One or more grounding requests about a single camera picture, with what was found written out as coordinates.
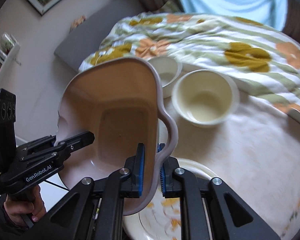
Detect white duck cap plate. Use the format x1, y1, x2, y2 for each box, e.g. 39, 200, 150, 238
122, 157, 220, 240

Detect white floral tablecloth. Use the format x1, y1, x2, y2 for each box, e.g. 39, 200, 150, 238
164, 93, 300, 239

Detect small plush toy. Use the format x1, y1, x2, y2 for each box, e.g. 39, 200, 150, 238
70, 15, 86, 31

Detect pink handled baking dish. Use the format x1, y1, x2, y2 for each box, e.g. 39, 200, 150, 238
56, 57, 178, 216

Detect grey padded headboard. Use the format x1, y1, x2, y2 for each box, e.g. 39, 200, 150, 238
54, 0, 146, 72

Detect white ribbed bowl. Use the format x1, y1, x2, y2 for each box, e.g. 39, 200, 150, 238
148, 56, 183, 98

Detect cream round bowl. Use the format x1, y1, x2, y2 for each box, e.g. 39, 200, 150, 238
171, 69, 239, 128

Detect right brown curtain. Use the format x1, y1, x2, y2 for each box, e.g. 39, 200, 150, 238
282, 0, 300, 43

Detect green striped pillow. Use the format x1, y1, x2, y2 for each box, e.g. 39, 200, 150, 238
153, 1, 183, 14

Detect person's left hand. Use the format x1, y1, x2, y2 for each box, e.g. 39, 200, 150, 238
4, 185, 46, 226

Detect floral green striped duvet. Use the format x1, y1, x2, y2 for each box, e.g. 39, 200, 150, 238
79, 12, 300, 112

